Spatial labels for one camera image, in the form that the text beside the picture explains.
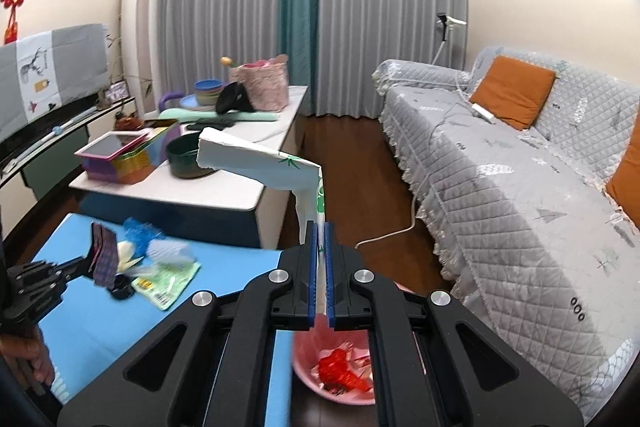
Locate mint green tray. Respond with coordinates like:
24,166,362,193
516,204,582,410
159,107,281,124

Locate small photo frame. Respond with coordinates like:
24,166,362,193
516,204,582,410
102,81,132,104

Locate white standing air conditioner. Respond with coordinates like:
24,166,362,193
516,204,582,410
121,0,162,118

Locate white phone stand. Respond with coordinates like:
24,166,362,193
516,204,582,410
432,13,468,68

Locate person's left hand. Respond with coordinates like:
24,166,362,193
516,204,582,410
0,327,56,388

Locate white rod blue knob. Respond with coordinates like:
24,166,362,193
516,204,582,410
0,104,98,170

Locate colourful tin box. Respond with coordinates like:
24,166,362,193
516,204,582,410
75,119,180,184

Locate black hat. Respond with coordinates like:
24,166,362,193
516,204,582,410
215,82,256,114

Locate small black plastic piece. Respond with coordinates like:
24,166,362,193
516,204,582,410
109,274,135,300

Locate thin bamboo plant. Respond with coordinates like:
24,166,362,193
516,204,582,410
106,32,153,98

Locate white cable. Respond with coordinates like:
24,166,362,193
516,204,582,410
356,72,481,250

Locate grey television dust cover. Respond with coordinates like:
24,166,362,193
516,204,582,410
0,23,111,142

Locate blue mat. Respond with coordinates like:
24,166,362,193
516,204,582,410
27,213,296,427

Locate white foam net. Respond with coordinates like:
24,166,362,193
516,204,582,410
145,239,196,265

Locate blue plastic bag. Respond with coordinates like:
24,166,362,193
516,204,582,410
122,217,166,253

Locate cream paper scrap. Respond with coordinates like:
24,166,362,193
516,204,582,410
116,241,143,273

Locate black remote control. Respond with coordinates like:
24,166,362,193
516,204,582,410
186,119,235,131

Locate pale green plastic packet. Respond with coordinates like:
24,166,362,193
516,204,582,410
132,262,201,310

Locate orange cushion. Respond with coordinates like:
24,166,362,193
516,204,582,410
468,55,557,131
604,109,640,233

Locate white top coffee table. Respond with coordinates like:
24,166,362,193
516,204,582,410
69,86,310,250

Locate grey quilted sofa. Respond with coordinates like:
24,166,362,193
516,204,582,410
372,46,640,423

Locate teal curtain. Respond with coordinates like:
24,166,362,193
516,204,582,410
280,0,321,115

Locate blue plate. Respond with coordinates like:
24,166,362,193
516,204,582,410
179,94,221,110

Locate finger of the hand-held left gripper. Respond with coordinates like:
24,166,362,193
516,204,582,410
50,253,96,272
57,264,98,290

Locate stacked plastic bowls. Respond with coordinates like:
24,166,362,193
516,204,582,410
194,79,226,106

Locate dark television cabinet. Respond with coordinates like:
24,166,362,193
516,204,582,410
0,94,137,228

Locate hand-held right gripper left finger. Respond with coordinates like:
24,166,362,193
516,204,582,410
57,221,321,427

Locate dark red foil packet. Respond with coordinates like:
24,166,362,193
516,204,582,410
90,222,119,288

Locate pink bucket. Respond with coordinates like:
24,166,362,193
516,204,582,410
291,281,417,408

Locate red plastic bag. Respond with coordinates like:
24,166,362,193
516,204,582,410
317,349,373,393

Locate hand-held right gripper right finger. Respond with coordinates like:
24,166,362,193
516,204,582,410
324,221,585,427

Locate brown teapot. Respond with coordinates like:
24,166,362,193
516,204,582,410
115,112,146,132

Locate dark green round bowl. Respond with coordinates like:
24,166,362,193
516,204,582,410
166,132,221,180

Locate pink patterned bag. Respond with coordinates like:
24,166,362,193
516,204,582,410
229,54,291,112

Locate white green-leaf print wrapper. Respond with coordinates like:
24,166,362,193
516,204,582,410
196,128,327,325

